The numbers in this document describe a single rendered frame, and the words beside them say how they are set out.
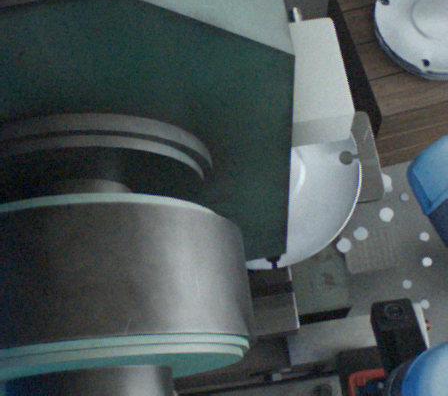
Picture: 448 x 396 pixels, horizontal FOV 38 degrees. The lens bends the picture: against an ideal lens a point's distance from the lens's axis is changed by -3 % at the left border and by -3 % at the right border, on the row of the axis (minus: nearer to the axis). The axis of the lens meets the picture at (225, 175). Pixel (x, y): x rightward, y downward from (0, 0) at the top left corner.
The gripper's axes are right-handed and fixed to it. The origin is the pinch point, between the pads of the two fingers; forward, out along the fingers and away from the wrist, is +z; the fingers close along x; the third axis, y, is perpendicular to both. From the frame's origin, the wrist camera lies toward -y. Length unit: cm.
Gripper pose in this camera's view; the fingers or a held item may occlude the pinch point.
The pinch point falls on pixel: (383, 388)
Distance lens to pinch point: 85.2
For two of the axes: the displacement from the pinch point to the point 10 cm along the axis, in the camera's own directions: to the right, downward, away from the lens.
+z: 0.7, 3.5, 9.3
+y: 1.4, 9.2, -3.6
